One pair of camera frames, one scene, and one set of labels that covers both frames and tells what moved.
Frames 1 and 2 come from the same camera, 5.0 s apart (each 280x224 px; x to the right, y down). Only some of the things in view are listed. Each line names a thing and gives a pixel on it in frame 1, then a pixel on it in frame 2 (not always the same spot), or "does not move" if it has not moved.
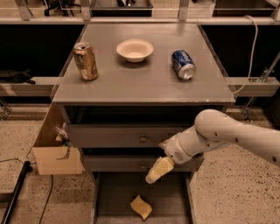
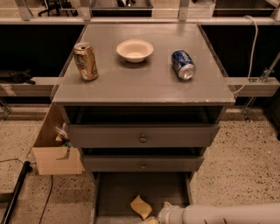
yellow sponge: x=141 y=207 does not move
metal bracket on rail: x=265 y=73 does not move
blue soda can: x=183 y=64 does not move
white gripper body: x=174 y=150 to x=168 y=215
